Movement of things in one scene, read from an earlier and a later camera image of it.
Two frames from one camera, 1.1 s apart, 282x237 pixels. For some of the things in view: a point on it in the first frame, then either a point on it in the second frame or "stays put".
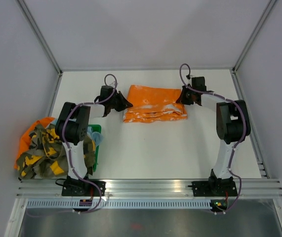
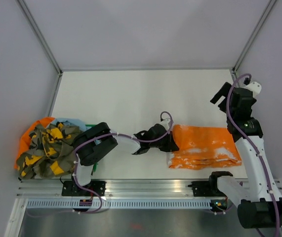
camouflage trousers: [45, 154] stays put
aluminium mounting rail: [53, 188] stays put
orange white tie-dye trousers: [147, 103] → [203, 146]
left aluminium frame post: [23, 6] stays put
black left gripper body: [118, 102] → [164, 144]
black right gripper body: [186, 97] → [223, 106]
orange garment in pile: [26, 138] stays put
